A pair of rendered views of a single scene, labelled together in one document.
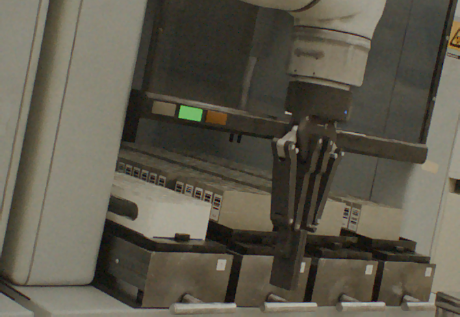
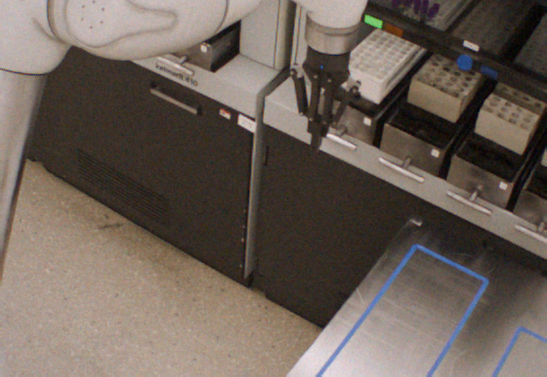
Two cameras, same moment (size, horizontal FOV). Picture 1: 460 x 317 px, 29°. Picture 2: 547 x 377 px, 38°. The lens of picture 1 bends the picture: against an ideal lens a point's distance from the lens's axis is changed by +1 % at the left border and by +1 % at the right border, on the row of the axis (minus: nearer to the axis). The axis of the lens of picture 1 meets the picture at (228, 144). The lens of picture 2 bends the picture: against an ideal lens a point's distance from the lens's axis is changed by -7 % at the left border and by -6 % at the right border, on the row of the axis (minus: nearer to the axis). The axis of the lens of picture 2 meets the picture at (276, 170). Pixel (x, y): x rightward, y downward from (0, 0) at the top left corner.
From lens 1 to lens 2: 1.54 m
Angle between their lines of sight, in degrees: 74
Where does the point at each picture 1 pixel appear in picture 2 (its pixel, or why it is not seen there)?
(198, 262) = (350, 112)
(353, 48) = (315, 30)
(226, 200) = (413, 85)
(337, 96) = (314, 55)
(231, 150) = not seen: outside the picture
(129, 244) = not seen: hidden behind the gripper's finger
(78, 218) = not seen: hidden behind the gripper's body
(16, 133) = (280, 1)
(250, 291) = (392, 147)
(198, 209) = (369, 82)
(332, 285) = (466, 179)
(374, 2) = (321, 7)
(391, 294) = (528, 215)
